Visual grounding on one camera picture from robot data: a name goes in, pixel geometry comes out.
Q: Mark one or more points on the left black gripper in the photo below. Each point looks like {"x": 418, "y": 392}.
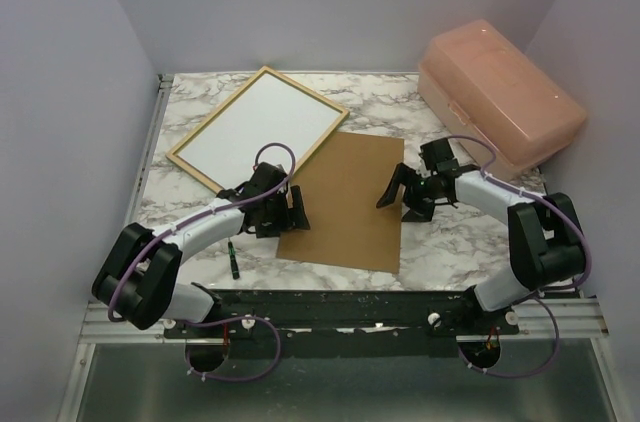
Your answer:
{"x": 294, "y": 218}

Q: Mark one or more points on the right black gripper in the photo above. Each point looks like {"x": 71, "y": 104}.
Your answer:
{"x": 419, "y": 212}

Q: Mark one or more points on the brown cardboard backing board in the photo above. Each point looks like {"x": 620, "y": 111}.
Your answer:
{"x": 341, "y": 184}

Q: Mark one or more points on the green wooden picture frame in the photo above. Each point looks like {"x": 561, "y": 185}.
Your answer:
{"x": 257, "y": 127}

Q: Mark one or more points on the sunset photo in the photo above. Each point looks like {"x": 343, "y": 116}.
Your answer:
{"x": 255, "y": 127}

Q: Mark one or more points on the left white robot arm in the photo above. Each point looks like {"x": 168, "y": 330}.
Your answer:
{"x": 138, "y": 280}

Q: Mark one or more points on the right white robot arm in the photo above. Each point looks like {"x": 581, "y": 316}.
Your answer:
{"x": 546, "y": 244}

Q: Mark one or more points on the small green screwdriver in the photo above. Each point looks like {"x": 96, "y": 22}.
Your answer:
{"x": 233, "y": 261}

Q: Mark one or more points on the pink plastic storage box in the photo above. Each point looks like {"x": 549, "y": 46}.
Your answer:
{"x": 511, "y": 115}

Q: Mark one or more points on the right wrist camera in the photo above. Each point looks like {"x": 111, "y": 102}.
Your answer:
{"x": 438, "y": 156}

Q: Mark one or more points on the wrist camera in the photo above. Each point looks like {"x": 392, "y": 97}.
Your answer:
{"x": 266, "y": 176}
{"x": 438, "y": 156}

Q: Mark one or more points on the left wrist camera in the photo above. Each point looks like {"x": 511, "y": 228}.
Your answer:
{"x": 266, "y": 176}

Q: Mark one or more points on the aluminium rail frame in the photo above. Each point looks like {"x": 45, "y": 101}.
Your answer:
{"x": 95, "y": 332}

